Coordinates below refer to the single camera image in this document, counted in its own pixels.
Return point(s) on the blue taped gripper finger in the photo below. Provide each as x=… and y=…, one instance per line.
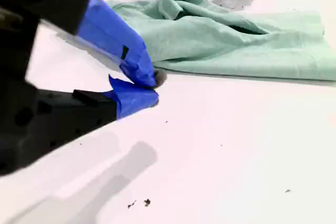
x=113, y=37
x=131, y=98

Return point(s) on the pale green T-shirt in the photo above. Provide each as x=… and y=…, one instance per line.
x=210, y=40

